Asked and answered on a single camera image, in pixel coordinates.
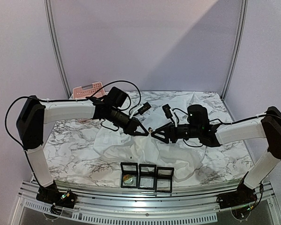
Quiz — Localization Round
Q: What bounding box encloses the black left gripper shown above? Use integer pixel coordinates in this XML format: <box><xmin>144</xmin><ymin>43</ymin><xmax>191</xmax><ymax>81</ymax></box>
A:
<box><xmin>108</xmin><ymin>106</ymin><xmax>148</xmax><ymax>136</ymax></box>

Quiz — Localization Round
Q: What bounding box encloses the white button shirt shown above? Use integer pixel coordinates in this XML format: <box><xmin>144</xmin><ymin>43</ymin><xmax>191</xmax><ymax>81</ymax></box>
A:
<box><xmin>93</xmin><ymin>91</ymin><xmax>225</xmax><ymax>183</ymax></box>

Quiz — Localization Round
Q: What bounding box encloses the green red round brooch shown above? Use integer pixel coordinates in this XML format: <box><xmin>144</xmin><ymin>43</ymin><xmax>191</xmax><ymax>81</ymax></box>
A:
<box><xmin>123</xmin><ymin>174</ymin><xmax>136</xmax><ymax>187</ymax></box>

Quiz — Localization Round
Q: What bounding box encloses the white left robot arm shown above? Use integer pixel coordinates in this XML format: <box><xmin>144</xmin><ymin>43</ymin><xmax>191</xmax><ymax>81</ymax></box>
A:
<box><xmin>16</xmin><ymin>87</ymin><xmax>148</xmax><ymax>209</ymax></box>

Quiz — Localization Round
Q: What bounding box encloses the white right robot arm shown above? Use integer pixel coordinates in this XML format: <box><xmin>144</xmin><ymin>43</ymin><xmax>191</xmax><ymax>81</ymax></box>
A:
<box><xmin>151</xmin><ymin>105</ymin><xmax>281</xmax><ymax>212</ymax></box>

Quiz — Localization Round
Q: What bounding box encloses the middle black display case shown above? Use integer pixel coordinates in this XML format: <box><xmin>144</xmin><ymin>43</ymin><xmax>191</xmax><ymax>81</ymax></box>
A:
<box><xmin>138</xmin><ymin>164</ymin><xmax>157</xmax><ymax>190</ymax></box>

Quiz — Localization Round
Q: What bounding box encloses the black display case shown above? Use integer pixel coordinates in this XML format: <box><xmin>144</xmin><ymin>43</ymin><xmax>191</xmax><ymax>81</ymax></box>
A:
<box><xmin>154</xmin><ymin>166</ymin><xmax>174</xmax><ymax>193</ymax></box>
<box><xmin>138</xmin><ymin>164</ymin><xmax>157</xmax><ymax>190</ymax></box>
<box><xmin>120</xmin><ymin>162</ymin><xmax>139</xmax><ymax>188</ymax></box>

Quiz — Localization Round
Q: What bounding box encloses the right black display case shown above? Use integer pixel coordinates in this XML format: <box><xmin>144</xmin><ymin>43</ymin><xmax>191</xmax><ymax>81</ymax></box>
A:
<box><xmin>154</xmin><ymin>166</ymin><xmax>174</xmax><ymax>193</ymax></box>

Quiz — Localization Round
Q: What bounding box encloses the left black display case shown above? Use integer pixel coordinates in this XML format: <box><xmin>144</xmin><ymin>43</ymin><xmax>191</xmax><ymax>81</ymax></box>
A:
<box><xmin>120</xmin><ymin>162</ymin><xmax>139</xmax><ymax>188</ymax></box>

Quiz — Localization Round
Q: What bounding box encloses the pink plastic basket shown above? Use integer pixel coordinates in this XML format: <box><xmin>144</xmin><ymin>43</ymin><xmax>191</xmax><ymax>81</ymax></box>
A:
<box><xmin>73</xmin><ymin>81</ymin><xmax>108</xmax><ymax>124</ymax></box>

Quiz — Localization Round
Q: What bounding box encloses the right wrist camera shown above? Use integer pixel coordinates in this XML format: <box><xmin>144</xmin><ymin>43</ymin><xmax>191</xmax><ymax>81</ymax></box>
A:
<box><xmin>162</xmin><ymin>104</ymin><xmax>179</xmax><ymax>127</ymax></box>

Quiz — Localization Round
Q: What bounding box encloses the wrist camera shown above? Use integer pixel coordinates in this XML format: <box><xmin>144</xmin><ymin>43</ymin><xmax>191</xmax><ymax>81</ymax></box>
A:
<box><xmin>162</xmin><ymin>104</ymin><xmax>179</xmax><ymax>127</ymax></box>
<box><xmin>129</xmin><ymin>102</ymin><xmax>151</xmax><ymax>118</ymax></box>

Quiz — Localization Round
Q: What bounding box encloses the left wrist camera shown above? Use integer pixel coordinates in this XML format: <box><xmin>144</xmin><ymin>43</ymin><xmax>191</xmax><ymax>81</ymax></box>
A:
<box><xmin>129</xmin><ymin>102</ymin><xmax>151</xmax><ymax>118</ymax></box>

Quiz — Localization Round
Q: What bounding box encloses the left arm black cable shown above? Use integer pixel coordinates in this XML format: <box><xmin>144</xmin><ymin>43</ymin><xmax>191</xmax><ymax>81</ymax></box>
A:
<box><xmin>4</xmin><ymin>81</ymin><xmax>142</xmax><ymax>181</ymax></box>

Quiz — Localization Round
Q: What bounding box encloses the aluminium front rail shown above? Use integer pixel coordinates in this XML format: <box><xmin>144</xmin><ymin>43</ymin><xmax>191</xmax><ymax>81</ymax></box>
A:
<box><xmin>11</xmin><ymin>181</ymin><xmax>281</xmax><ymax>225</ymax></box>

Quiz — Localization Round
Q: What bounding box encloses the left aluminium frame post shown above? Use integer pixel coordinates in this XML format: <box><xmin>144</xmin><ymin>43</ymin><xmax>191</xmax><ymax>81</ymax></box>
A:
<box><xmin>44</xmin><ymin>0</ymin><xmax>72</xmax><ymax>98</ymax></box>

